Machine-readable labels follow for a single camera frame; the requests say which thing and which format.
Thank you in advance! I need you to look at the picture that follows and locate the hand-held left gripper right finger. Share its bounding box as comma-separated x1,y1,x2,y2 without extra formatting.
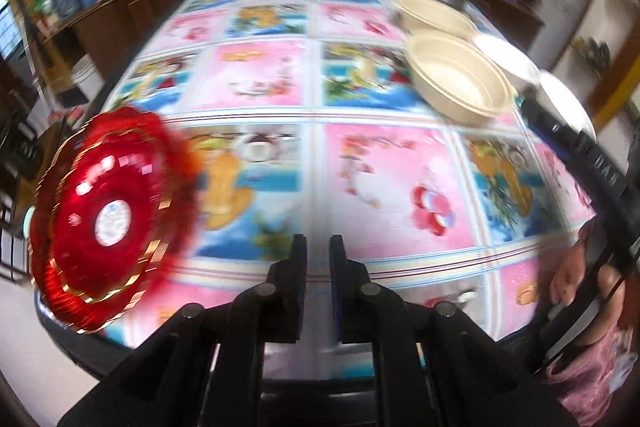
329,234,581,427

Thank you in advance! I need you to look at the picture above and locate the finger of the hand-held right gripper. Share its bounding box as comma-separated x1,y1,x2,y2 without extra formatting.
520,97,585,158

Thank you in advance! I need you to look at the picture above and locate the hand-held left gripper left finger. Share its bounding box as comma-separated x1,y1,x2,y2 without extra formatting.
57,234,308,427

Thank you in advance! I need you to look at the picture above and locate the white plate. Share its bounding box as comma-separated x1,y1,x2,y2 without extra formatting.
472,32,543,88
537,69,596,138

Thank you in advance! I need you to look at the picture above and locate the cream bowl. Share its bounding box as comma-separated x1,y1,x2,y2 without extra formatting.
392,0,478,42
404,29,516,128

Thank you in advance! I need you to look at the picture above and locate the red plastic plate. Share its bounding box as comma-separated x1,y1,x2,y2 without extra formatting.
27,106,201,334

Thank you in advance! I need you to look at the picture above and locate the person's right hand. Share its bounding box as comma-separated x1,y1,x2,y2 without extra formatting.
549,217,628,323

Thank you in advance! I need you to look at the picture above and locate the printed tablecloth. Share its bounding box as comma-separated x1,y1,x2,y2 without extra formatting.
35,0,601,383

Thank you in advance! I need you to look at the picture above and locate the person's pink clothing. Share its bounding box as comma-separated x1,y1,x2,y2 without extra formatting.
545,322,640,427

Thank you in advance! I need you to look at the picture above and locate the white bucket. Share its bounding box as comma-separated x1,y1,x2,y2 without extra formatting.
72,54,103,100

